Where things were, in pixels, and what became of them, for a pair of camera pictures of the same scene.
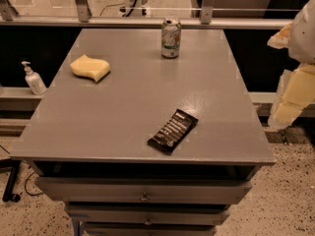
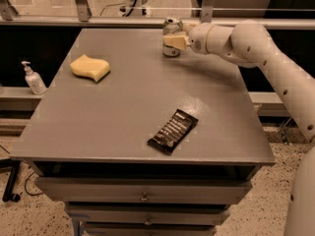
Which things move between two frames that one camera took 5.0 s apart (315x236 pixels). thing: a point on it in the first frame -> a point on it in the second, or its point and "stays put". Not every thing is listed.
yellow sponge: (92, 68) stays put
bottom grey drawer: (148, 228) stays put
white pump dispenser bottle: (33, 81) stays put
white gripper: (303, 38) -> (197, 38)
